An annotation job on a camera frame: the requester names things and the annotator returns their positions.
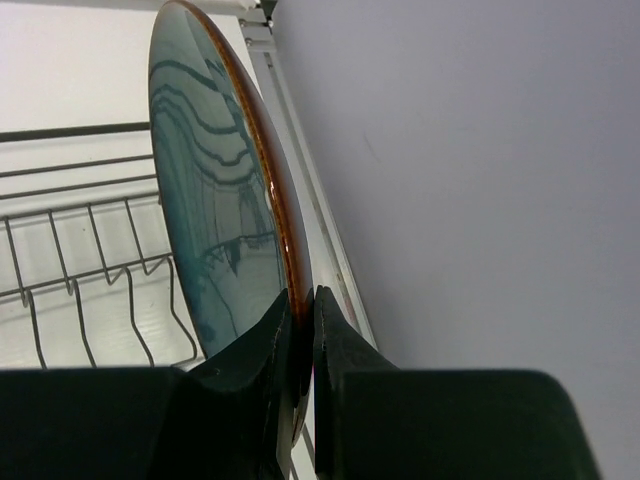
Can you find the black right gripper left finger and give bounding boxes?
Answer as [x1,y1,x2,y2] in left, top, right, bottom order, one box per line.
[1,294,293,479]

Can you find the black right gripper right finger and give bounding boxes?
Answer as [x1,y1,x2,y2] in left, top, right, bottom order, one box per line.
[314,286,601,479]

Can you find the dark teal blossom plate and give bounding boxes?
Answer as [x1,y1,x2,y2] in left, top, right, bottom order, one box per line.
[147,0,317,446]

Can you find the black wire dish rack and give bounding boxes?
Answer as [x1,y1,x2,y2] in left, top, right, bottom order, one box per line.
[1,122,204,370]

